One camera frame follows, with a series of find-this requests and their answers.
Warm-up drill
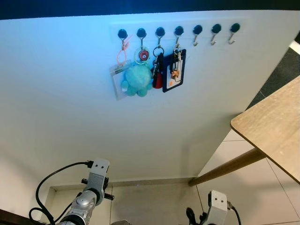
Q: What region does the brown wooden table leg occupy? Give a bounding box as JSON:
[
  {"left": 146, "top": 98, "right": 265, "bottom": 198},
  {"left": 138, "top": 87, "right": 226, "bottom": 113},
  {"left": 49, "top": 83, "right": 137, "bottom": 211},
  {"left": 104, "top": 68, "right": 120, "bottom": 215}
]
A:
[{"left": 189, "top": 148, "right": 268, "bottom": 187}]

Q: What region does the white partition board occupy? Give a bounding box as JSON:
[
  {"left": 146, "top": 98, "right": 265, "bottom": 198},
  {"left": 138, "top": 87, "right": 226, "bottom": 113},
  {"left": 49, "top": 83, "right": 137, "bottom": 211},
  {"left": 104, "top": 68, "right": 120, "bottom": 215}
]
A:
[{"left": 0, "top": 10, "right": 300, "bottom": 221}]

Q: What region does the dark brown wooden furniture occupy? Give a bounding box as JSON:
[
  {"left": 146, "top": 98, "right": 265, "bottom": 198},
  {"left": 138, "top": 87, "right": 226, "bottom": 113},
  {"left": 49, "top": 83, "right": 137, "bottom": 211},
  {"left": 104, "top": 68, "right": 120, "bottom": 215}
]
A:
[{"left": 0, "top": 209, "right": 24, "bottom": 225}]

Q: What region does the light wooden table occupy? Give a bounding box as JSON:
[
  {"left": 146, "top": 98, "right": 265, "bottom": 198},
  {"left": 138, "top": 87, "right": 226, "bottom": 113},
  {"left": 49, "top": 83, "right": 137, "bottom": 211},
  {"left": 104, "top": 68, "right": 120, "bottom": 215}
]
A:
[{"left": 231, "top": 76, "right": 300, "bottom": 183}]

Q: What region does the black car key red fob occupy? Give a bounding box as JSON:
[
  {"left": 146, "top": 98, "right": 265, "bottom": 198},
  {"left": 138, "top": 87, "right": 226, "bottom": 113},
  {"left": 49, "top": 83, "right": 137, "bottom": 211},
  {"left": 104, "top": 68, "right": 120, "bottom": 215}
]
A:
[{"left": 152, "top": 45, "right": 165, "bottom": 90}]

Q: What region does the black knob metal hook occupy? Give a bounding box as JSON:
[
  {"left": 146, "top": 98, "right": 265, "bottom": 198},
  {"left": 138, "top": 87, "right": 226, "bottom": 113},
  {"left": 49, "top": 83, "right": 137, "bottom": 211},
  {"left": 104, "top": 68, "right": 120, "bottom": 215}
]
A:
[
  {"left": 155, "top": 27, "right": 166, "bottom": 46},
  {"left": 136, "top": 28, "right": 147, "bottom": 47},
  {"left": 174, "top": 26, "right": 185, "bottom": 47},
  {"left": 210, "top": 24, "right": 222, "bottom": 46},
  {"left": 117, "top": 29, "right": 128, "bottom": 47},
  {"left": 193, "top": 25, "right": 203, "bottom": 47},
  {"left": 228, "top": 22, "right": 241, "bottom": 45}
]

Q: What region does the black floor mat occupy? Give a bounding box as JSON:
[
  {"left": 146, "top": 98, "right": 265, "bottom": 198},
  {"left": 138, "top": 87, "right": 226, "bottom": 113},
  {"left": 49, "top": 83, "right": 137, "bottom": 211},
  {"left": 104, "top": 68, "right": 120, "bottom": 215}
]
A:
[{"left": 247, "top": 47, "right": 300, "bottom": 109}]

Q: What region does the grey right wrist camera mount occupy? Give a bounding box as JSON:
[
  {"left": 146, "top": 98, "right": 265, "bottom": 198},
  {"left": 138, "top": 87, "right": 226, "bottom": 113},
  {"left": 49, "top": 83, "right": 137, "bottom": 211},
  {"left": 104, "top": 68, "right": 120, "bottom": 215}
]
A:
[{"left": 208, "top": 190, "right": 229, "bottom": 225}]

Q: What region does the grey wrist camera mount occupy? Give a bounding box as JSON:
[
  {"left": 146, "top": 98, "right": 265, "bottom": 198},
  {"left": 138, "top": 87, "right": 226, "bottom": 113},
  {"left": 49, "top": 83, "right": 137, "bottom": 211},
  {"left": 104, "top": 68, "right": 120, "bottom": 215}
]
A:
[
  {"left": 88, "top": 158, "right": 111, "bottom": 192},
  {"left": 208, "top": 190, "right": 229, "bottom": 225}
]

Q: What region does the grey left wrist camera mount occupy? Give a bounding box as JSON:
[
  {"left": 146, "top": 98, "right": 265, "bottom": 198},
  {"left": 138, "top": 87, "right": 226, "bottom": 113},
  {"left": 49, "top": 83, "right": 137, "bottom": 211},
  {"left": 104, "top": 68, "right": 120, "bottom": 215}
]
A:
[{"left": 88, "top": 158, "right": 111, "bottom": 192}]

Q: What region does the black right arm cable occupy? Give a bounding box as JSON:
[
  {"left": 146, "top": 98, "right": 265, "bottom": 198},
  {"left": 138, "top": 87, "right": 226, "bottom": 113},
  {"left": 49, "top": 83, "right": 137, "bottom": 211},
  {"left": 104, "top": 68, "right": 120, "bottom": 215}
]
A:
[{"left": 227, "top": 201, "right": 242, "bottom": 225}]

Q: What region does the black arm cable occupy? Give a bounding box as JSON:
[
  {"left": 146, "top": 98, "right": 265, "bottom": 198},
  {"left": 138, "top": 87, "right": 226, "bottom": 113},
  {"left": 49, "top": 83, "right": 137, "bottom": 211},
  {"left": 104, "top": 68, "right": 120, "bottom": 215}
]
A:
[
  {"left": 29, "top": 161, "right": 93, "bottom": 225},
  {"left": 227, "top": 201, "right": 242, "bottom": 225}
]

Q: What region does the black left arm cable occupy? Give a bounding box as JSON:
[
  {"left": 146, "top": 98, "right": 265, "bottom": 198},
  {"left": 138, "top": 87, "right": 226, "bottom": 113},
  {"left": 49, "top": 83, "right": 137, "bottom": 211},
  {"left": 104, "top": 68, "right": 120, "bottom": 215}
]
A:
[{"left": 29, "top": 161, "right": 93, "bottom": 225}]

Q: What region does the clear badge holder orange strap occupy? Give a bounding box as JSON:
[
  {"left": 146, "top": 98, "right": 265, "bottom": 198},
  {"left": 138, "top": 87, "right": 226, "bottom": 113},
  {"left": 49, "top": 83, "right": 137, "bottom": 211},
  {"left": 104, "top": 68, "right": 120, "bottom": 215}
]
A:
[{"left": 110, "top": 40, "right": 134, "bottom": 101}]

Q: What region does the teal plush toy keychain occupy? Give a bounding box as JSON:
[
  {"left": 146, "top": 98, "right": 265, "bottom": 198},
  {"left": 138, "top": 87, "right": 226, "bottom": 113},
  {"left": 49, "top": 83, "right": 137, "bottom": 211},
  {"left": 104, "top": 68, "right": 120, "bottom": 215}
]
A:
[{"left": 121, "top": 47, "right": 153, "bottom": 98}]

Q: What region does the white hook rail strip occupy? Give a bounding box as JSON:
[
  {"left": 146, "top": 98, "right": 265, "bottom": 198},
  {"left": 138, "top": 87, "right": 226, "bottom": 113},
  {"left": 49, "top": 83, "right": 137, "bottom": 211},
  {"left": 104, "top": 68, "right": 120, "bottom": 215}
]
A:
[{"left": 110, "top": 19, "right": 249, "bottom": 47}]

